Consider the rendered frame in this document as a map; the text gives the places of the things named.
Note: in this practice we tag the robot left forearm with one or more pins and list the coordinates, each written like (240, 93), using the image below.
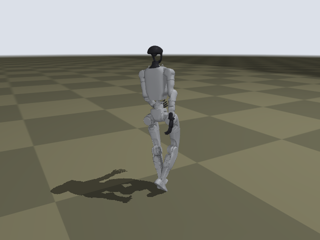
(151, 102)

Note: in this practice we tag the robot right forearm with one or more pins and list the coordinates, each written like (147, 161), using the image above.
(171, 102)

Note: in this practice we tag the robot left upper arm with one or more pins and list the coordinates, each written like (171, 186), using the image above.
(142, 83)

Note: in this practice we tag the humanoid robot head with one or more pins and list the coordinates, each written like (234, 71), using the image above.
(154, 51)

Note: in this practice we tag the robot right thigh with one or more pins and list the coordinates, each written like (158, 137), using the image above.
(175, 133)

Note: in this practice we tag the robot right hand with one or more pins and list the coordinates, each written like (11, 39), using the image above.
(171, 123)

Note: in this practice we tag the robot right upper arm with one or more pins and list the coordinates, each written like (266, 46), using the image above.
(170, 79)

